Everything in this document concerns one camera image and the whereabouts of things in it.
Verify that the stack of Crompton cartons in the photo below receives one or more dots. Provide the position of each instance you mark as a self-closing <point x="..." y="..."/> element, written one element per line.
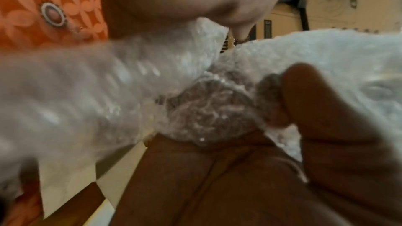
<point x="352" y="1"/>

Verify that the small cardboard box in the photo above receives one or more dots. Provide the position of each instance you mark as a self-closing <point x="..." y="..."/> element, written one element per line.
<point x="69" y="185"/>

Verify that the person's right hand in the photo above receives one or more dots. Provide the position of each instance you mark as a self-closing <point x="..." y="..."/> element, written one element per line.
<point x="251" y="185"/>

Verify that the orange floral tablecloth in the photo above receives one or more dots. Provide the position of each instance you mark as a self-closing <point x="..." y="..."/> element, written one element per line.
<point x="37" y="6"/>

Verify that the bubble wrap sheet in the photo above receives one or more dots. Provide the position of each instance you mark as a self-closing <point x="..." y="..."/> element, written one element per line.
<point x="94" y="91"/>

